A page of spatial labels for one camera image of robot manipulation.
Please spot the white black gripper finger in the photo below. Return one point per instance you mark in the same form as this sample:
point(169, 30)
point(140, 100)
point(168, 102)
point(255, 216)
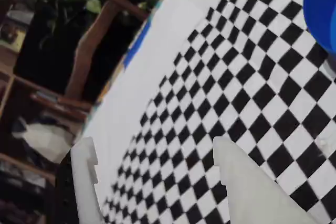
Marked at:
point(84, 195)

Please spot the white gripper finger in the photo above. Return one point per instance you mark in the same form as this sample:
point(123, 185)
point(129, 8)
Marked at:
point(249, 200)

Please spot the blue round box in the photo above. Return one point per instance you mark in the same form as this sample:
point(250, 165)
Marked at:
point(320, 11)

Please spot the white plastic bag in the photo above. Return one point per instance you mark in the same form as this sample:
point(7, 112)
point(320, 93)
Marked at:
point(44, 140)

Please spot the black and white checkerboard mat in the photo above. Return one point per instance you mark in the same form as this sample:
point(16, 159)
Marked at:
point(223, 90)

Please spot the wooden shelf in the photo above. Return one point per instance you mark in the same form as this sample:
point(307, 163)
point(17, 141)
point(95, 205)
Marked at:
point(8, 90)

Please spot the blue tape strip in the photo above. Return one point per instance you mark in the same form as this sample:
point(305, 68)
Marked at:
point(137, 43)

